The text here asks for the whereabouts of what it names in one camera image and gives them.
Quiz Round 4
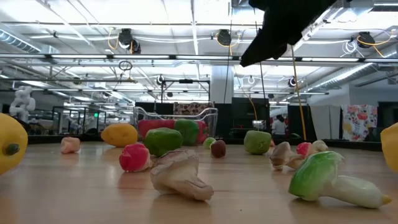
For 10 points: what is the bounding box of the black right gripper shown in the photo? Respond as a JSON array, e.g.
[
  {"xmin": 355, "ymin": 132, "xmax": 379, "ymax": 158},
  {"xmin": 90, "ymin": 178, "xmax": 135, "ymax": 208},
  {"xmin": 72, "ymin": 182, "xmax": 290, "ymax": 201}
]
[{"xmin": 239, "ymin": 0, "xmax": 338, "ymax": 68}]

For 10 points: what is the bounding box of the green lime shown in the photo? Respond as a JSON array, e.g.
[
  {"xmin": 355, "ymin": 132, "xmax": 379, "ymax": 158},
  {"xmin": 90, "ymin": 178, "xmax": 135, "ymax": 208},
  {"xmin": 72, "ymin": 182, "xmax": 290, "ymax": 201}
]
[
  {"xmin": 143, "ymin": 127, "xmax": 184, "ymax": 158},
  {"xmin": 243, "ymin": 129, "xmax": 272, "ymax": 156}
]

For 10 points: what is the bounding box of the brown cap mushroom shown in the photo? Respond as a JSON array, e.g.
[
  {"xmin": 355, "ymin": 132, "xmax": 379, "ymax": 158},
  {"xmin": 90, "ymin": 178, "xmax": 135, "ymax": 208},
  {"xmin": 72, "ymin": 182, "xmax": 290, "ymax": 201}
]
[
  {"xmin": 150, "ymin": 148, "xmax": 215, "ymax": 202},
  {"xmin": 269, "ymin": 141, "xmax": 305, "ymax": 171}
]

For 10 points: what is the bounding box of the green cap mushroom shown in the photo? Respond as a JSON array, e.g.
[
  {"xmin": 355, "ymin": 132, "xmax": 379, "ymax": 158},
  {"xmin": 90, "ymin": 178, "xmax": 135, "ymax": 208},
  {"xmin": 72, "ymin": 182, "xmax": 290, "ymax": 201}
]
[
  {"xmin": 203, "ymin": 136, "xmax": 217, "ymax": 150},
  {"xmin": 288, "ymin": 151, "xmax": 392, "ymax": 210}
]

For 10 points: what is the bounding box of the green bell pepper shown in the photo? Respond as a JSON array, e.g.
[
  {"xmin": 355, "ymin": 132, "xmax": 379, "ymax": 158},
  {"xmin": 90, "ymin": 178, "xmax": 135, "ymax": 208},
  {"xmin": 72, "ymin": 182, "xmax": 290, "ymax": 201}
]
[{"xmin": 174, "ymin": 118, "xmax": 200, "ymax": 146}]

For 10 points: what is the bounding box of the small red bell pepper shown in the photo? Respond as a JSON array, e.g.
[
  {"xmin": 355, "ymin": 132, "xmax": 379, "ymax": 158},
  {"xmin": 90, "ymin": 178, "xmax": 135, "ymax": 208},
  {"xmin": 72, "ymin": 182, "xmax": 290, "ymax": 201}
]
[{"xmin": 137, "ymin": 119, "xmax": 161, "ymax": 141}]

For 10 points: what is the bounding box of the yellow lemon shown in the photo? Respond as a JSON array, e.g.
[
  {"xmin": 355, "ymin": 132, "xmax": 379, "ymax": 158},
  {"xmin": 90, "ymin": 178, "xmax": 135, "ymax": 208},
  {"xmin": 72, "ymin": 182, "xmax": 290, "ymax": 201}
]
[
  {"xmin": 380, "ymin": 122, "xmax": 398, "ymax": 174},
  {"xmin": 0, "ymin": 113, "xmax": 29, "ymax": 175}
]

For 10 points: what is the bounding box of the black cabinet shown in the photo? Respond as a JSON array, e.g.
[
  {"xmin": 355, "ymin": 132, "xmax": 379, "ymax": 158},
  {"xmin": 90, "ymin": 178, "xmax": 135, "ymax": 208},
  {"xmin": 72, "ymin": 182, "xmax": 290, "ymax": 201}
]
[{"xmin": 231, "ymin": 96, "xmax": 271, "ymax": 139}]

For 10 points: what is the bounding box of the person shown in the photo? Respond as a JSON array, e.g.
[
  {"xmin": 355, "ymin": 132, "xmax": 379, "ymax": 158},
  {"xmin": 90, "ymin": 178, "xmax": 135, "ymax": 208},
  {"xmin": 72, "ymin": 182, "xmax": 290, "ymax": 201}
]
[{"xmin": 271, "ymin": 114, "xmax": 287, "ymax": 138}]

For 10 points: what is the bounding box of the brown patterned cloth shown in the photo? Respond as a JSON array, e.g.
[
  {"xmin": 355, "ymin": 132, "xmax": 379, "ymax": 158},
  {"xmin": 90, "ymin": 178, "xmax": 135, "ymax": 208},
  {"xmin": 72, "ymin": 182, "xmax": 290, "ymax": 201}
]
[{"xmin": 173, "ymin": 101, "xmax": 215, "ymax": 117}]

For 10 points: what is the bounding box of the floral patterned cloth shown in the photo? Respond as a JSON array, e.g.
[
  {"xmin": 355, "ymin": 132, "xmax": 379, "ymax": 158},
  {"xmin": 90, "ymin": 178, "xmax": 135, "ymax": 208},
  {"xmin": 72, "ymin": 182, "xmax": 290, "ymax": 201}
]
[{"xmin": 341, "ymin": 104, "xmax": 379, "ymax": 142}]

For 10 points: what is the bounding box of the clear plastic bin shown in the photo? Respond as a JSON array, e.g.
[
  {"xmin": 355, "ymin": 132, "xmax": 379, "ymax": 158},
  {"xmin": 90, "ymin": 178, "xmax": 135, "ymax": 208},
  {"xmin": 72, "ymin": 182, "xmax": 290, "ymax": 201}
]
[{"xmin": 132, "ymin": 106, "xmax": 219, "ymax": 144}]

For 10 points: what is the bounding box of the orange-yellow lemon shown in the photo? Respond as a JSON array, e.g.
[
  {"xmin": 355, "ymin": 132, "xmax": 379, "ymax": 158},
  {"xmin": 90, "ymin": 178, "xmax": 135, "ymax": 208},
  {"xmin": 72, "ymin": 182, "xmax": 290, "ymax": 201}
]
[{"xmin": 100, "ymin": 123, "xmax": 139, "ymax": 148}]

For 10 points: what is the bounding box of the black ceiling cable reel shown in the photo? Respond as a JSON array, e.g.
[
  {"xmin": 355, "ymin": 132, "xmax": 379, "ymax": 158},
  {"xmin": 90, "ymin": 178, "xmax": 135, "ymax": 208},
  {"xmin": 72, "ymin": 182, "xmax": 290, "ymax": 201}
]
[
  {"xmin": 357, "ymin": 31, "xmax": 376, "ymax": 49},
  {"xmin": 216, "ymin": 29, "xmax": 233, "ymax": 47},
  {"xmin": 118, "ymin": 28, "xmax": 134, "ymax": 49}
]

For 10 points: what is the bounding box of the yellow hanging cable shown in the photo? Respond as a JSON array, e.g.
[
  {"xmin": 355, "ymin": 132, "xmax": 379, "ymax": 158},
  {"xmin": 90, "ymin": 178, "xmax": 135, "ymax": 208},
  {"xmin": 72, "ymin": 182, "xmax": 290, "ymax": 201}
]
[{"xmin": 247, "ymin": 91, "xmax": 259, "ymax": 122}]

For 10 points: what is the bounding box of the black metal rig frame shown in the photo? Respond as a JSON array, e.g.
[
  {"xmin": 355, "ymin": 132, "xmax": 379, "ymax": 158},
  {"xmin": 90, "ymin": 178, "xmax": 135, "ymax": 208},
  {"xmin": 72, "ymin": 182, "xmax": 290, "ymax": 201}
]
[{"xmin": 160, "ymin": 78, "xmax": 211, "ymax": 104}]

